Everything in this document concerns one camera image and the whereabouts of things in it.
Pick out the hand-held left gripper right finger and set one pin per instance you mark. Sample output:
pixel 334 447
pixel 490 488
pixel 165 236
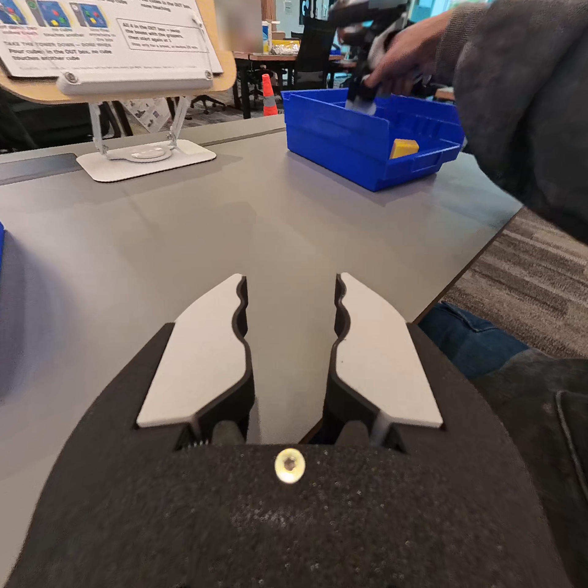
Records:
pixel 386 363

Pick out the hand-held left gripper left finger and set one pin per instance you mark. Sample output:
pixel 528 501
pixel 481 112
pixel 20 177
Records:
pixel 197 363

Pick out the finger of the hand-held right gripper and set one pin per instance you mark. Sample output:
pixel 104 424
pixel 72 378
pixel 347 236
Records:
pixel 363 106

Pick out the blue plastic bin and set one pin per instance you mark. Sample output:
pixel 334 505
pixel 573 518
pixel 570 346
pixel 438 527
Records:
pixel 2 248
pixel 330 138

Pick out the yellow cube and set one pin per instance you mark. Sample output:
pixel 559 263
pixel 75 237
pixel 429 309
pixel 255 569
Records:
pixel 404 149

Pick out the grey desk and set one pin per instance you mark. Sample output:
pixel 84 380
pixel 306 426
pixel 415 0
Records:
pixel 229 220

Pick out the person's right hand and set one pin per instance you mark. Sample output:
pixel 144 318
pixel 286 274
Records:
pixel 413 50

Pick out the black office chair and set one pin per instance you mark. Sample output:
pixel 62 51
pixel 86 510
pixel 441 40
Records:
pixel 314 50

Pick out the orange traffic cone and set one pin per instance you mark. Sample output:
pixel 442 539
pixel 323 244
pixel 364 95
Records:
pixel 270 99

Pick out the brown table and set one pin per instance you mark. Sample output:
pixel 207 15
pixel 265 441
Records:
pixel 275 57

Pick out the wooden document stand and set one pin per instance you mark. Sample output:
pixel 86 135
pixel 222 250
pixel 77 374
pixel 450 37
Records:
pixel 225 78

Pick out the person's grey hoodie torso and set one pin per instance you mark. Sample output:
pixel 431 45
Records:
pixel 542 436

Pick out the printed instruction poster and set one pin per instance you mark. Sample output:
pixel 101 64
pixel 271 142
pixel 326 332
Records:
pixel 147 115

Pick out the printed instruction sheet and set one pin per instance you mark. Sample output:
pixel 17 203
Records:
pixel 115 46

